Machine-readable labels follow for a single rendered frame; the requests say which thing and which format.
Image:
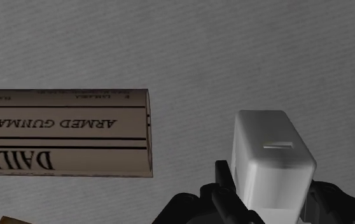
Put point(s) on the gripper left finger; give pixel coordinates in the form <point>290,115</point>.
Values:
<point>224,195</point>

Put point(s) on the folded beige newspaper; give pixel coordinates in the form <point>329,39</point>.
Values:
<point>65,133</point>

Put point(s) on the white rounded box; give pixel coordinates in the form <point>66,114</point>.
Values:
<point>270,161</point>

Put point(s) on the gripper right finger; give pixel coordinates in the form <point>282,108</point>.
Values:
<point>332,201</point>

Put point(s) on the brown flat object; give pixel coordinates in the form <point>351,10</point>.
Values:
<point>11,221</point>

